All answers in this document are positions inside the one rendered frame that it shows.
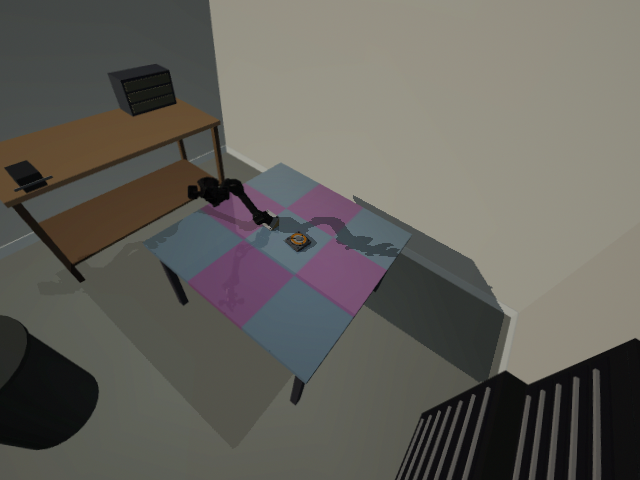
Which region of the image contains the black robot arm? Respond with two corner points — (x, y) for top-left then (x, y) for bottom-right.
(197, 176), (273, 226)

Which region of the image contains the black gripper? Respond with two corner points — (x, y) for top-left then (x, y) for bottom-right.
(188, 185), (229, 202)

